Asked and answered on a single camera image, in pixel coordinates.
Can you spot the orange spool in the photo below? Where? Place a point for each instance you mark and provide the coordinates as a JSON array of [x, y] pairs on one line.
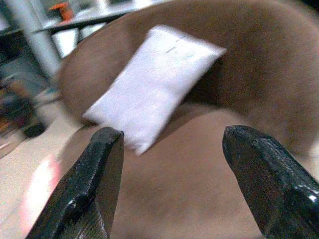
[[63, 11]]

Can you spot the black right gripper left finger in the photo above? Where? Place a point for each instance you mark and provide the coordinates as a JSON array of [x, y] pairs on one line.
[[82, 184]]

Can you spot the white round post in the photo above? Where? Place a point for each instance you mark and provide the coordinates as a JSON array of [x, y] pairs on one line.
[[37, 37]]

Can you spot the black round floor object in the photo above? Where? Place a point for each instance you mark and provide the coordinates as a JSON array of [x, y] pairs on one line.
[[34, 130]]

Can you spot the white rectangular pillow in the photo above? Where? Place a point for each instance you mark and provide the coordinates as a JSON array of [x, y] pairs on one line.
[[149, 94]]

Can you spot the dark glass-top table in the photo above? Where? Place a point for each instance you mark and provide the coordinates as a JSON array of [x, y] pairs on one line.
[[82, 21]]

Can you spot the brown fabric sofa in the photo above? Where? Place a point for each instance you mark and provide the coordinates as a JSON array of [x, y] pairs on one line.
[[187, 179]]

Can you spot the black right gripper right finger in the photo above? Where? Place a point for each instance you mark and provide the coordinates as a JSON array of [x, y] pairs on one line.
[[271, 184]]

